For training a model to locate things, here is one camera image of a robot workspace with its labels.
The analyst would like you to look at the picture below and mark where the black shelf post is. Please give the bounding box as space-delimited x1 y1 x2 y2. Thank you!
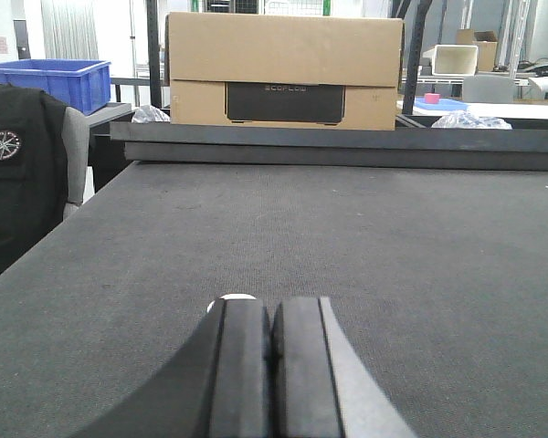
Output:
402 0 432 115
145 0 162 108

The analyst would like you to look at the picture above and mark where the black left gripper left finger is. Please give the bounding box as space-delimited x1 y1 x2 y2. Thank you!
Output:
76 298 270 437

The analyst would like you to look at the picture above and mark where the grey chair backrest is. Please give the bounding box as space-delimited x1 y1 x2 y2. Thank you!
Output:
461 75 515 104

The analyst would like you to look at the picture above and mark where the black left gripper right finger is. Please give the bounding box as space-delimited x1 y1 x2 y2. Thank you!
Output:
272 297 415 437

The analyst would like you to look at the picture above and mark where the black jacket with patch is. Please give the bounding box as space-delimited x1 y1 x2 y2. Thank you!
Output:
0 84 69 275

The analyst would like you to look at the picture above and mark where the black conveyor side rail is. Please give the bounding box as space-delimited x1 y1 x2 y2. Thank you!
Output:
110 122 548 172

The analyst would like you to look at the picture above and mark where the white plastic bin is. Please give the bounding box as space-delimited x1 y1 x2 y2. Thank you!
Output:
422 45 479 77

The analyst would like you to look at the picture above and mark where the pink tape roll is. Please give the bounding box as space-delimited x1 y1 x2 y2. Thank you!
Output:
424 93 441 105

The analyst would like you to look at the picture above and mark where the large cardboard box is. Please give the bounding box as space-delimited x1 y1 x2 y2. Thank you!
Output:
166 12 404 130

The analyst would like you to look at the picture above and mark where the crumpled plastic bag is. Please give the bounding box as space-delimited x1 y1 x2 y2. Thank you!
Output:
431 110 512 130
132 105 171 123

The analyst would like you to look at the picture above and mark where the black shelf post right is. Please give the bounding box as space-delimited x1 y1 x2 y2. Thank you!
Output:
402 0 432 115

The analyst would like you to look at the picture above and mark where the crumpled plastic bag right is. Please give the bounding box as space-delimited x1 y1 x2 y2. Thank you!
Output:
431 110 512 130

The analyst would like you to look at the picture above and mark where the crumpled plastic bag left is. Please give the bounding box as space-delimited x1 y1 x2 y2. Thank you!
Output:
132 105 171 123

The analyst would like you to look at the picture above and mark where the blue plastic crate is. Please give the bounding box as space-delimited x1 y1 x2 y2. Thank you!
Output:
0 58 111 115

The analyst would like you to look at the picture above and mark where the white table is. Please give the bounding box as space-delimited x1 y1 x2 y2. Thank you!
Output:
413 103 548 120

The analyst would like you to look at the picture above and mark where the small cardboard box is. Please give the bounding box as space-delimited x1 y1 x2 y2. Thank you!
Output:
456 28 498 72

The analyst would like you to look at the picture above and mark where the black shelf post left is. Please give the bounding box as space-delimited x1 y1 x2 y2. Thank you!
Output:
145 0 162 108

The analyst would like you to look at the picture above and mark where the light blue tray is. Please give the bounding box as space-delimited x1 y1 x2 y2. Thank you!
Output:
415 97 468 111

